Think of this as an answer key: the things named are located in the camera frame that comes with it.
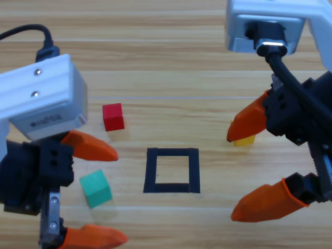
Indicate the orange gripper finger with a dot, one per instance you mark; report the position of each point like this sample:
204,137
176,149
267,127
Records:
262,205
96,237

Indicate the yellow wooden block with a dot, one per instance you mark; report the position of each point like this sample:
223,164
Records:
245,142

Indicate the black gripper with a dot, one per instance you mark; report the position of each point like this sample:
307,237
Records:
26,176
285,122

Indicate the black tape square outline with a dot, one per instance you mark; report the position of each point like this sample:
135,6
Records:
150,171

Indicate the red wooden block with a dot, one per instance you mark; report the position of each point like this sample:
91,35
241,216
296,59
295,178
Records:
112,118

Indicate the green wooden block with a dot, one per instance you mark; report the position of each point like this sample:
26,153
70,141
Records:
96,189

